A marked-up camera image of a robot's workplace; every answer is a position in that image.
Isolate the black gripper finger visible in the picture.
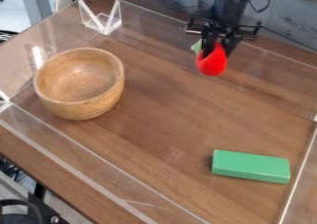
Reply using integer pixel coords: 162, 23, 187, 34
202, 31, 218, 57
223, 35, 242, 56

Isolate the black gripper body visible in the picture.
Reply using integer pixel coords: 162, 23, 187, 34
186, 0, 262, 39

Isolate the red felt fruit green leaf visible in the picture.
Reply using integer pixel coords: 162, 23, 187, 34
191, 40, 227, 76

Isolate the wooden bowl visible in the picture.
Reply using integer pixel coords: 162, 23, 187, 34
33, 47, 125, 120

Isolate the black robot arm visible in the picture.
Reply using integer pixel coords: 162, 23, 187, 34
184, 0, 263, 57

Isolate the green rectangular block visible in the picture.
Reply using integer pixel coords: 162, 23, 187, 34
210, 150, 291, 184

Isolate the black clamp under table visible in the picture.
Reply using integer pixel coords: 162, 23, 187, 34
0, 199, 71, 224

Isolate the clear acrylic corner bracket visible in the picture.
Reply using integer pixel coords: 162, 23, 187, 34
77, 0, 121, 35

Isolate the clear acrylic tray enclosure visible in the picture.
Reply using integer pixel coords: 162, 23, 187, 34
0, 0, 317, 224

